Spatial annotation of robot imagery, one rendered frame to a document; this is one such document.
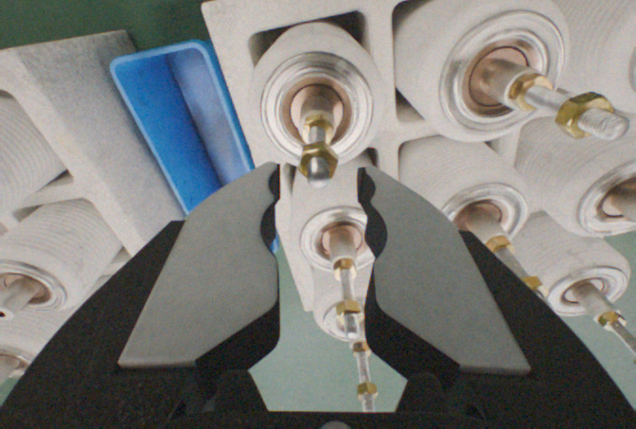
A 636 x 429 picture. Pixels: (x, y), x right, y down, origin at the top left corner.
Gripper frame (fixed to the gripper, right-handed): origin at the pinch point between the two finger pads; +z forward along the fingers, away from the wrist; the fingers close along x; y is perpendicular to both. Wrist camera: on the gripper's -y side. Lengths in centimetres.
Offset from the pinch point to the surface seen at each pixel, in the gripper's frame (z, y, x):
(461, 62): 9.0, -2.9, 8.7
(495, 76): 7.8, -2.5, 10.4
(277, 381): 34, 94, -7
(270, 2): 16.3, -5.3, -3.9
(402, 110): 20.1, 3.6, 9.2
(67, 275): 9.7, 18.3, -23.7
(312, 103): 7.6, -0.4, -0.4
